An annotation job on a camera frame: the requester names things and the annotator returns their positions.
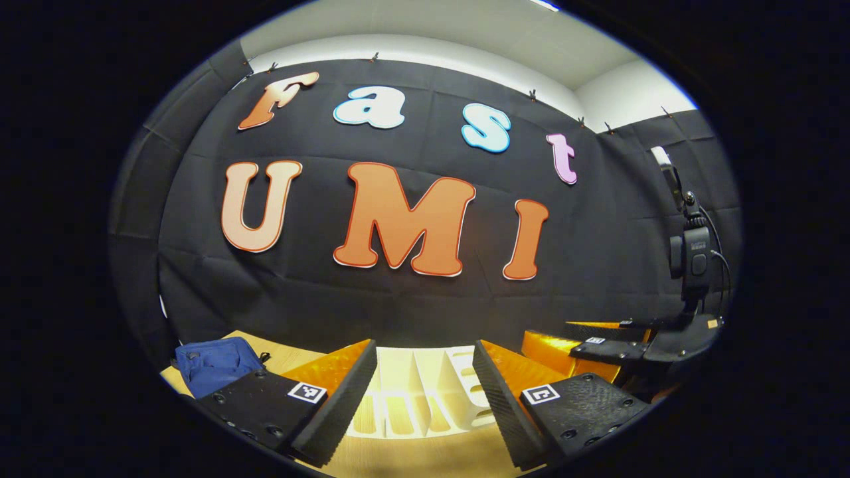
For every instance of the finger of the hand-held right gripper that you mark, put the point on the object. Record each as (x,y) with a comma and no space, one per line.
(607,350)
(597,330)

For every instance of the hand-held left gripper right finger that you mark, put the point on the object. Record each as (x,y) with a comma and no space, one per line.
(501,405)

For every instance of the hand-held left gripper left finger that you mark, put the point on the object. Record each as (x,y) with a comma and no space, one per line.
(342,405)

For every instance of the white plastic bookshelf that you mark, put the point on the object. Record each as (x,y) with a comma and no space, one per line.
(412,378)

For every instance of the blue schoolbag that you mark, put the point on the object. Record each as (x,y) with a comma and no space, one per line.
(216,365)

